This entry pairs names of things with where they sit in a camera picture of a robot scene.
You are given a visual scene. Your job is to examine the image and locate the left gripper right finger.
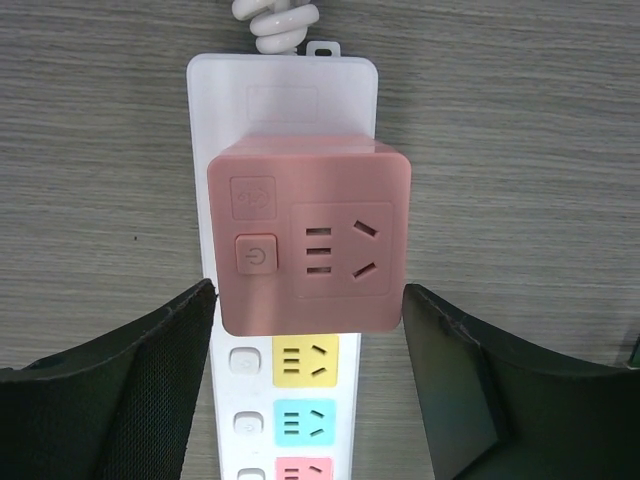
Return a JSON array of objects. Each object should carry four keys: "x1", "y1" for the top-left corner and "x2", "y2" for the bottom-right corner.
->
[{"x1": 402, "y1": 284, "x2": 639, "y2": 479}]

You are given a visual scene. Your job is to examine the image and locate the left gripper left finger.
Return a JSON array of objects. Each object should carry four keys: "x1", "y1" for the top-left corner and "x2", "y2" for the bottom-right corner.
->
[{"x1": 1, "y1": 279, "x2": 216, "y2": 479}]

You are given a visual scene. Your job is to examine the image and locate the white power strip coloured sockets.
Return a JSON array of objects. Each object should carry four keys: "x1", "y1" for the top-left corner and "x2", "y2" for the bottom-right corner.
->
[{"x1": 186, "y1": 41, "x2": 378, "y2": 479}]

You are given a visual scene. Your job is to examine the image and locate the pink cube plug adapter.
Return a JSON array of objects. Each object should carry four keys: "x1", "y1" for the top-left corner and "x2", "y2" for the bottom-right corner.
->
[{"x1": 207, "y1": 136, "x2": 411, "y2": 336}]

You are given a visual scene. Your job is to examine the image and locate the white coiled power cord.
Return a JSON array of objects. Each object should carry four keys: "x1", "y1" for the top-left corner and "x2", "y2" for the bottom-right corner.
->
[{"x1": 230, "y1": 0, "x2": 321, "y2": 54}]

